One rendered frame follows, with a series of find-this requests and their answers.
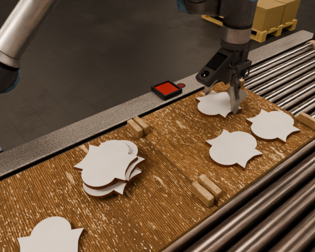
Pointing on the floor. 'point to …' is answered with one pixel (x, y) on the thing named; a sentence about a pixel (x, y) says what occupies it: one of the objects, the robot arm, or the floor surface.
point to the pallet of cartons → (270, 18)
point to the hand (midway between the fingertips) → (218, 103)
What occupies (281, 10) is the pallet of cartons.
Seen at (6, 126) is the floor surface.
